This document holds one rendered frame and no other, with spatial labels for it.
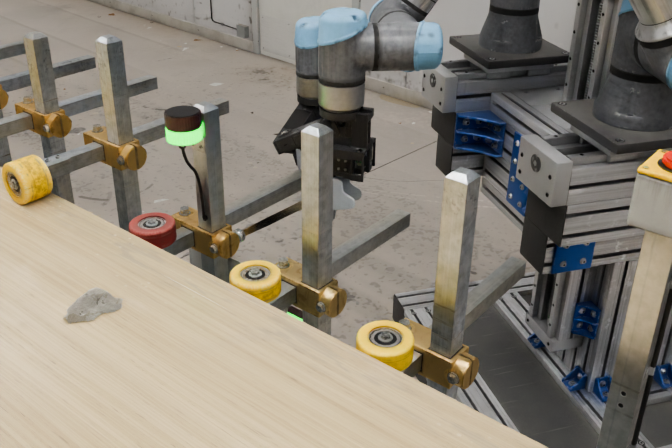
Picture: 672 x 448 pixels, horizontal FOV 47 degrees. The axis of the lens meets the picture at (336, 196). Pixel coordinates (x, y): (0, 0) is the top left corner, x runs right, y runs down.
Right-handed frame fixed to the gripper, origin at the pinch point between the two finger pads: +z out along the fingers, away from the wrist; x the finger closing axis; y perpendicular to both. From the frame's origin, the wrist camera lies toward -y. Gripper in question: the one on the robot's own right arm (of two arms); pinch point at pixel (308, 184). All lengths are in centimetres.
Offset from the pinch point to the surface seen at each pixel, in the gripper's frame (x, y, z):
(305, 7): 222, 253, 45
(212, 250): -7.2, -34.6, -2.5
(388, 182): 83, 150, 84
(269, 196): -1.5, -13.8, -3.1
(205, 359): -34, -60, -8
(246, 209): -1.5, -20.3, -2.8
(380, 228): -25.6, -9.0, -2.3
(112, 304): -15, -61, -9
